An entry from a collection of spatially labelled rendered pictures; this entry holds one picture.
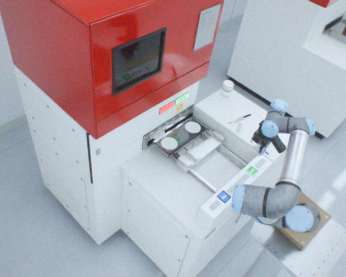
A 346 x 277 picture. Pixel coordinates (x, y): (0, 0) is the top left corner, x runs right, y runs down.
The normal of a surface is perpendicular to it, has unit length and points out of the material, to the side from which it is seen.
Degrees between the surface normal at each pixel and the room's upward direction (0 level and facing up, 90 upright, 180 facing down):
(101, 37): 90
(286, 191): 13
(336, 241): 0
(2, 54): 90
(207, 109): 0
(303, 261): 0
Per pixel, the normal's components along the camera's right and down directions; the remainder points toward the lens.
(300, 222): -0.35, -0.15
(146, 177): 0.12, -0.68
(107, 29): 0.71, 0.57
